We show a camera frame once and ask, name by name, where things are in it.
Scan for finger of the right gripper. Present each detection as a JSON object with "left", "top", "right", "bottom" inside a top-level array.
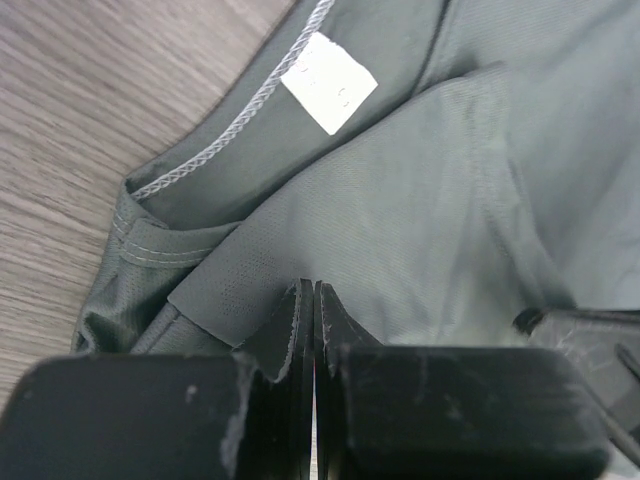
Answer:
[{"left": 514, "top": 308, "right": 639, "bottom": 450}]

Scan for grey t shirt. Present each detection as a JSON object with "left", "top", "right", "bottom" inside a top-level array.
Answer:
[{"left": 71, "top": 1, "right": 639, "bottom": 353}]

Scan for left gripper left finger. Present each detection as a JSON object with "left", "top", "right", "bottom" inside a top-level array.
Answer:
[{"left": 1, "top": 280, "right": 314, "bottom": 479}]

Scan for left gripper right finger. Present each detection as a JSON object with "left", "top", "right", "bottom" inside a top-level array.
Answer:
[{"left": 314, "top": 282, "right": 610, "bottom": 479}]

